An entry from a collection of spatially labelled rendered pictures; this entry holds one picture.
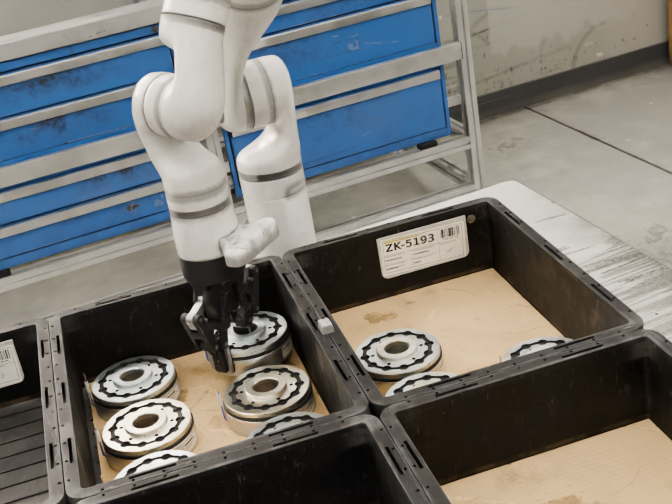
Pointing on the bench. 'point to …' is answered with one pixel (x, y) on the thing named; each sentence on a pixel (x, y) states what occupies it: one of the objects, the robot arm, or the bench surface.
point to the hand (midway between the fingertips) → (234, 350)
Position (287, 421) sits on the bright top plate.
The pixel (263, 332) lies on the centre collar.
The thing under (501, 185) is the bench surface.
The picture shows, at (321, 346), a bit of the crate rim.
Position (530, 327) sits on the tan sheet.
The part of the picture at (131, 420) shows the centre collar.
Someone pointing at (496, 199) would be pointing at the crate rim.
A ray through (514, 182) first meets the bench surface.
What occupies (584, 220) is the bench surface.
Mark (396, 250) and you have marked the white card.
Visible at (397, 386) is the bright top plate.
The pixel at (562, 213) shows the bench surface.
